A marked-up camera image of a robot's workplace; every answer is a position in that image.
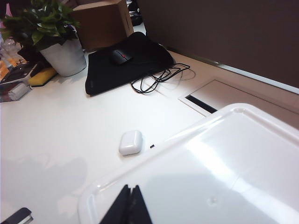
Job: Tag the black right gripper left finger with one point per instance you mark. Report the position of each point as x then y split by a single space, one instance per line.
119 210

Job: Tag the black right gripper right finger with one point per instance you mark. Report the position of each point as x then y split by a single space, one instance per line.
139 210

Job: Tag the white plastic drawer cabinet frame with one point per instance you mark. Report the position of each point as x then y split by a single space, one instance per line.
210 175

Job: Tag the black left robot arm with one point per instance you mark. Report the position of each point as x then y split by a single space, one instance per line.
16 217

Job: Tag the white earbuds case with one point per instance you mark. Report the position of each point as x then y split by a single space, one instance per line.
130 142

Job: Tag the black laptop sleeve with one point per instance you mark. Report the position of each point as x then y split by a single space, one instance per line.
105 77

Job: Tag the yellow sponge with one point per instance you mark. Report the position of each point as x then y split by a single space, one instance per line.
42 78

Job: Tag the black computer mouse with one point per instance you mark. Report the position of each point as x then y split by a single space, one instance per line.
120 57

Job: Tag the white tape roll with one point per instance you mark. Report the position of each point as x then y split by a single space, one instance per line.
18 92

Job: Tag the white plant pot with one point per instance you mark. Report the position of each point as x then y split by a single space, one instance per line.
65 58

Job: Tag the shiny metal stand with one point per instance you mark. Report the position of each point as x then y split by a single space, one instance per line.
14 74

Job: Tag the brown cardboard box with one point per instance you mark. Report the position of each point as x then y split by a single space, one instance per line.
102 25

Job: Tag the green leafy plant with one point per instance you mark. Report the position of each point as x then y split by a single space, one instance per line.
46 21

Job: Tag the brown desk partition panel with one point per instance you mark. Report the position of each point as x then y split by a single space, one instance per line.
233 30

